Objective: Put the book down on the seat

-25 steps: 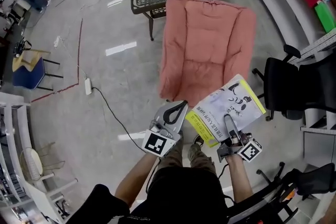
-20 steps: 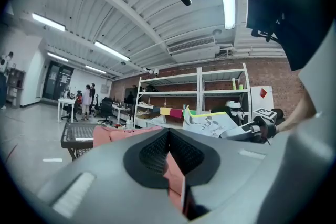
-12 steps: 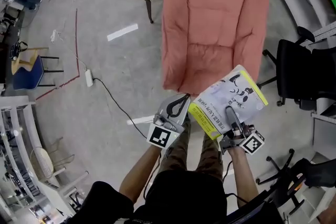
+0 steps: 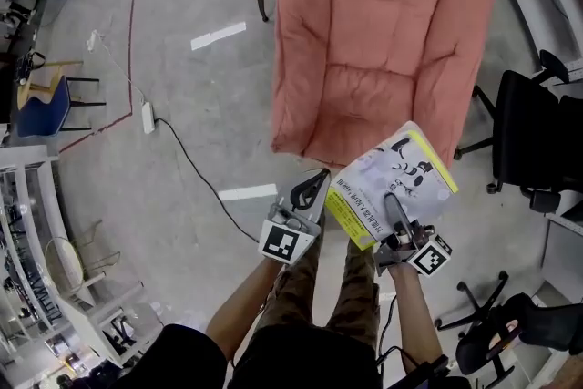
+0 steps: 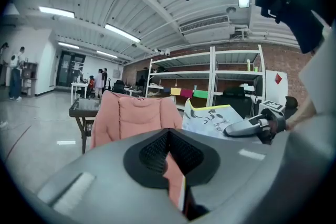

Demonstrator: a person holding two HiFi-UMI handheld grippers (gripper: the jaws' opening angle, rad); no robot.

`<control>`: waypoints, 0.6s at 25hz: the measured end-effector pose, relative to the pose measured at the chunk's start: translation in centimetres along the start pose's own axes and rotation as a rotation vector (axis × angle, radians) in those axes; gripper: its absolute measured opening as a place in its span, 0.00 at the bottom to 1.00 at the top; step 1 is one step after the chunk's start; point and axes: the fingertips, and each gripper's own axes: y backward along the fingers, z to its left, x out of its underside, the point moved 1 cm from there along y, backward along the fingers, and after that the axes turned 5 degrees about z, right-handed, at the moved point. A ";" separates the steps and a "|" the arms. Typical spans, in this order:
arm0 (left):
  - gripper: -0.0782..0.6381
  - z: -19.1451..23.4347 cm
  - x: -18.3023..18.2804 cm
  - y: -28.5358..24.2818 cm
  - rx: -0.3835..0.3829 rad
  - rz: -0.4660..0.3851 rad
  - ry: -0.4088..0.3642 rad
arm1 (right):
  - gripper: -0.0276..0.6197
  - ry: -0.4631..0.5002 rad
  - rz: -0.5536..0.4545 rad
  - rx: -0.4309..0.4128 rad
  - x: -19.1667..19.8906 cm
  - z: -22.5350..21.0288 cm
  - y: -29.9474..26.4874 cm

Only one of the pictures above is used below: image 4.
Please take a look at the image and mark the white and yellow book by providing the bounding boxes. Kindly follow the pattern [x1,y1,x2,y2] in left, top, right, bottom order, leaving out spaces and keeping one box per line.
[323,120,459,251]

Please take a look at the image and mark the wooden chair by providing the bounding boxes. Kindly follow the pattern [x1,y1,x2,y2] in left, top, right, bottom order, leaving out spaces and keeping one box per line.
[16,58,85,109]

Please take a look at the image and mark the blue chair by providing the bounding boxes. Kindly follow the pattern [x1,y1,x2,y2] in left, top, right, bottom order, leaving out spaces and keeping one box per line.
[16,75,107,138]

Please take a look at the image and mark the white cabinet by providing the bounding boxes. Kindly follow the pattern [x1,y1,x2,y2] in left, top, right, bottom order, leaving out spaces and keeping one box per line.
[527,213,583,312]

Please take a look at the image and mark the white power strip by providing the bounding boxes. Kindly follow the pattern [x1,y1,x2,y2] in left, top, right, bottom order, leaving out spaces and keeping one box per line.
[141,101,157,136]

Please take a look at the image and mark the white extension cable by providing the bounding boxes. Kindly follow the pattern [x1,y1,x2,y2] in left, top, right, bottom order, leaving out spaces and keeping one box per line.
[86,29,148,105]

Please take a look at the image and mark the black office chair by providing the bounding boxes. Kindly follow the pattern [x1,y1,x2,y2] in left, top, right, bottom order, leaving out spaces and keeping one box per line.
[434,271,583,389]
[454,49,583,215]

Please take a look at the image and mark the person's left forearm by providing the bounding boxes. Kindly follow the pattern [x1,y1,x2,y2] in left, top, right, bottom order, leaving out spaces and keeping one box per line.
[205,258,286,362]

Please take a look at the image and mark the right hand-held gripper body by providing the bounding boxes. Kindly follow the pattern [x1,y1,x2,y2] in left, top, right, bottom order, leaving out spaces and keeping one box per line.
[373,220,454,278]

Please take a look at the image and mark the white round wire chair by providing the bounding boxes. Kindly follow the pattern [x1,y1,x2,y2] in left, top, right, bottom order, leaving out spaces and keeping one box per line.
[44,220,122,302]

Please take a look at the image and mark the dark cluttered desk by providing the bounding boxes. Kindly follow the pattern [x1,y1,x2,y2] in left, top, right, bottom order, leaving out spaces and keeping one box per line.
[0,0,111,124]

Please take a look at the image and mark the pink cushioned seat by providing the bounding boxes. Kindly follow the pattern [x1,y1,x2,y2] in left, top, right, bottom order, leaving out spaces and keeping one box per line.
[271,0,496,172]

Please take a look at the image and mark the black power cable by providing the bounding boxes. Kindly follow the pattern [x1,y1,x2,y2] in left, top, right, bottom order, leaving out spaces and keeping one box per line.
[154,118,261,244]

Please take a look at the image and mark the person's black shirt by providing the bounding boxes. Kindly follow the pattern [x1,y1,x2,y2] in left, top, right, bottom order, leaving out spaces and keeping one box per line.
[135,322,382,389]

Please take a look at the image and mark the white shelf unit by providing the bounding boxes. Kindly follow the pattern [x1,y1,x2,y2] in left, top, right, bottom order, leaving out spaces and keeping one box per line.
[0,144,152,369]

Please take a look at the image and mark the person's right forearm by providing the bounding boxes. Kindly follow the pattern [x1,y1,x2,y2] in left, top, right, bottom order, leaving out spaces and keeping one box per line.
[386,263,445,369]

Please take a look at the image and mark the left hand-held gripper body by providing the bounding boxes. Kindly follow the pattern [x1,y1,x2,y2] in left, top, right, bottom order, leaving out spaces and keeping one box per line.
[258,168,332,267]

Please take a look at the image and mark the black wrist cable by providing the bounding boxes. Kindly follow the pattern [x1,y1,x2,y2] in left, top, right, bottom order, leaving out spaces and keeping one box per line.
[374,294,425,375]

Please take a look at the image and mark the person's camouflage trousers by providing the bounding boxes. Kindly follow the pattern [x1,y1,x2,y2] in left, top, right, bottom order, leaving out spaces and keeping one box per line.
[253,213,382,354]

